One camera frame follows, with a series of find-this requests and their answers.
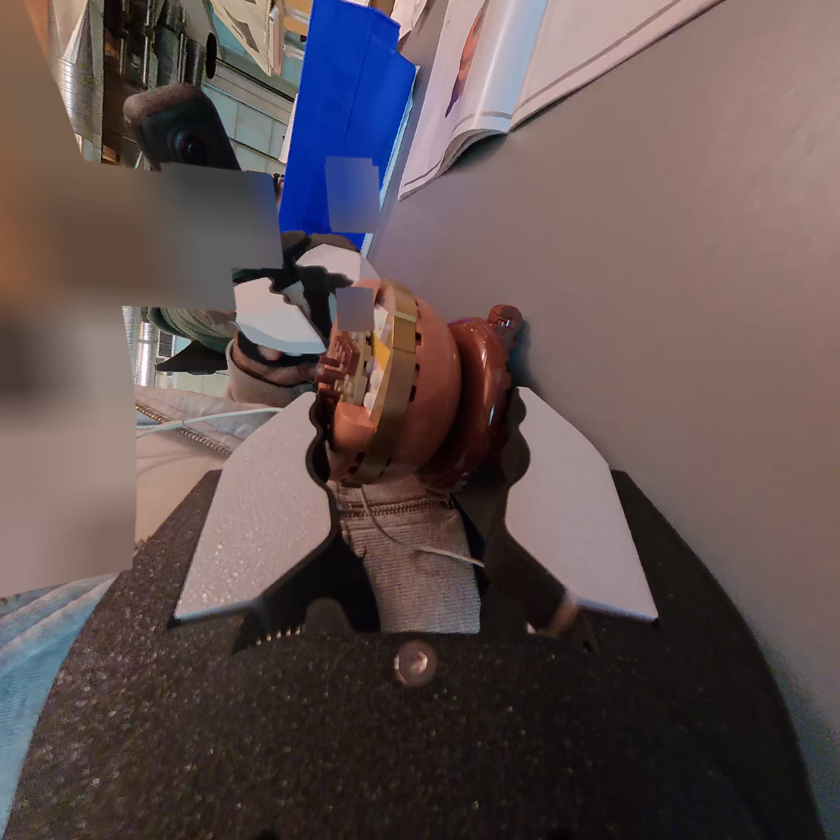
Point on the blue plastic bin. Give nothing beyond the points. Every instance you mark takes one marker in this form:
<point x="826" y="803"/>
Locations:
<point x="341" y="105"/>

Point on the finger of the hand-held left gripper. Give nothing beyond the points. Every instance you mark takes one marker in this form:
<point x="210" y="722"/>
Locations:
<point x="276" y="322"/>
<point x="339" y="267"/>

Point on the metal ventilation duct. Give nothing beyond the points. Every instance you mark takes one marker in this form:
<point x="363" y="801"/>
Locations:
<point x="118" y="46"/>

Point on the brick pot model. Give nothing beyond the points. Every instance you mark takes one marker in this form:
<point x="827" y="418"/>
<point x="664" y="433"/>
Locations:
<point x="433" y="381"/>

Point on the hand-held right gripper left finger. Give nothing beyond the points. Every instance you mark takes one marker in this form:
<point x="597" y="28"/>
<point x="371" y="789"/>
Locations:
<point x="256" y="525"/>

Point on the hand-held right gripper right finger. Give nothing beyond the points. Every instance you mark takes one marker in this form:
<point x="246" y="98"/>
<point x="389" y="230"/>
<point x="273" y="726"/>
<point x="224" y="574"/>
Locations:
<point x="578" y="525"/>

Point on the white instruction booklet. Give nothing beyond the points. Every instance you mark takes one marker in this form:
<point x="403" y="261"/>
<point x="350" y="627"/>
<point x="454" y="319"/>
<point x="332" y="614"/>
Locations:
<point x="499" y="66"/>

